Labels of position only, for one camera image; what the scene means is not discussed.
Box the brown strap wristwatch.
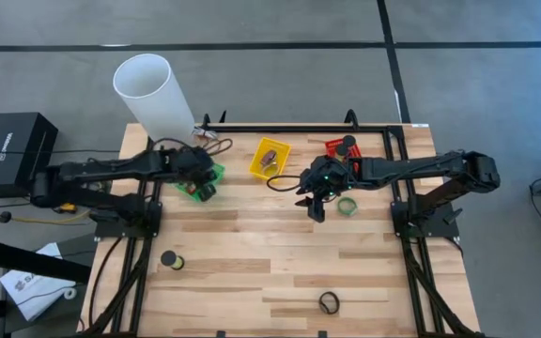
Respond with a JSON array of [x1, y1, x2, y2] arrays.
[[258, 148, 282, 180]]

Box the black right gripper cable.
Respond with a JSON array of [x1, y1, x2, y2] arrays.
[[266, 174, 304, 192]]

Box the green plastic basket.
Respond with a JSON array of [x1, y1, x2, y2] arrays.
[[174, 161, 227, 204]]

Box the white paper bag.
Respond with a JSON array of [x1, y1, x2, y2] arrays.
[[0, 241, 78, 323]]

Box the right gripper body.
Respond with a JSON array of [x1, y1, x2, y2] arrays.
[[301, 157, 357, 201]]

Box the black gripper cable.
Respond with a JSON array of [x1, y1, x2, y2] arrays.
[[151, 136, 234, 159], [266, 174, 304, 192]]

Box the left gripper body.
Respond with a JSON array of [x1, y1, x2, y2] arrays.
[[166, 145, 218, 187]]

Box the black metal stand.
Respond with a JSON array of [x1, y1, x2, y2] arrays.
[[0, 237, 93, 338]]

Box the small silver metal object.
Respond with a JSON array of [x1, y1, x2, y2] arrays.
[[193, 126, 219, 142]]

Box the black aluminium table frame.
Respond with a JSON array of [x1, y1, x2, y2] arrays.
[[80, 108, 486, 338]]

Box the yellow plastic basket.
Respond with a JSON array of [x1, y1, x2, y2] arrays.
[[248, 136, 294, 184]]

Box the yellow cable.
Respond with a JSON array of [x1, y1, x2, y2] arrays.
[[9, 208, 93, 225]]

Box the red plastic basket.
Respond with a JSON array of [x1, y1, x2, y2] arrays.
[[324, 137, 363, 176]]

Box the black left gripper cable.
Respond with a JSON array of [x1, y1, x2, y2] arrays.
[[151, 136, 234, 159]]

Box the black cardboard box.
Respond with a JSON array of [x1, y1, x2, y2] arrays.
[[0, 111, 59, 198]]

